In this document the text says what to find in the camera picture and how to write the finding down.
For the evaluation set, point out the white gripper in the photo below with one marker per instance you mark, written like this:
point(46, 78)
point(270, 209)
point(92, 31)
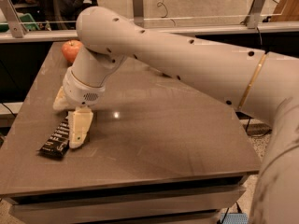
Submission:
point(80, 92)

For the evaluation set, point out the black rxbar chocolate bar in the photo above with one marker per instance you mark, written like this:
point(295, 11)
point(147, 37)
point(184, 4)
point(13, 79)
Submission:
point(58, 142)

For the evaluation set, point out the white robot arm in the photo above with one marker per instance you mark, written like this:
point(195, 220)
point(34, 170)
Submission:
point(263, 85)

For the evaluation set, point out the red apple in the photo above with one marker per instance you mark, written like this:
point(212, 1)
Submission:
point(70, 49)

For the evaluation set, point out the green bin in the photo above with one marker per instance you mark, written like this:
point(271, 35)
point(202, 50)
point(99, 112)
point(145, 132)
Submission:
point(26, 19)

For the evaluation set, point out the black office chair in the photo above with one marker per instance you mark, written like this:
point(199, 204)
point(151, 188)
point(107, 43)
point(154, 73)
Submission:
point(62, 14)

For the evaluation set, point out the glass barrier panel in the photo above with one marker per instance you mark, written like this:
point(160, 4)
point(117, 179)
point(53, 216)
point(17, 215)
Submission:
point(175, 13)

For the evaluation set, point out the grey table drawer unit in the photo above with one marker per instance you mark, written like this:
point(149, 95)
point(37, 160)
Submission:
point(188, 202)

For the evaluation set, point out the blue box under table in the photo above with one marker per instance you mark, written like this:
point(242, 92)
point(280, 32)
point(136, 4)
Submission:
point(234, 218)

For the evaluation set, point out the left metal glass bracket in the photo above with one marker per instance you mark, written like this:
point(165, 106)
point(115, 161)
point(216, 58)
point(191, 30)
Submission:
point(15, 26)

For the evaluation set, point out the metal glass bracket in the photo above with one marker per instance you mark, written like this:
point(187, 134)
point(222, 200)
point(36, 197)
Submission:
point(15, 26)
point(253, 17)
point(138, 12)

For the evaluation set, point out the middle metal glass bracket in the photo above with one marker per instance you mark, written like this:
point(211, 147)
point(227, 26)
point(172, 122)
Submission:
point(138, 12)

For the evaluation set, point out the right metal glass bracket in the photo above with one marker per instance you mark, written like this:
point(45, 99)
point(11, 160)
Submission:
point(253, 17)

